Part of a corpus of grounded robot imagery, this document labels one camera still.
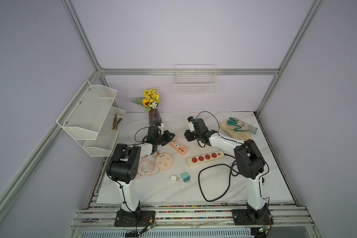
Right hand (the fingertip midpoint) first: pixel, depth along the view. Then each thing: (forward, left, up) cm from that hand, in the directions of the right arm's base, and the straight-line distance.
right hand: (187, 135), depth 99 cm
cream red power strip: (-15, -11, -5) cm, 19 cm away
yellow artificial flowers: (+14, +23, +20) cm, 33 cm away
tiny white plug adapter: (-28, +9, -6) cm, 29 cm away
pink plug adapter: (-11, +21, -5) cm, 24 cm away
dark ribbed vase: (+15, +24, +2) cm, 28 cm away
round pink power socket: (-17, +15, -5) cm, 23 cm away
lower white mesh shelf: (-19, +45, +17) cm, 51 cm away
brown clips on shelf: (+6, +48, +8) cm, 49 cm away
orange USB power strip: (-9, +4, -4) cm, 11 cm away
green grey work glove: (+12, -44, -6) cm, 46 cm away
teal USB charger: (-27, +2, -6) cm, 28 cm away
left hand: (-1, +8, +1) cm, 8 cm away
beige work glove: (+10, -32, -7) cm, 34 cm away
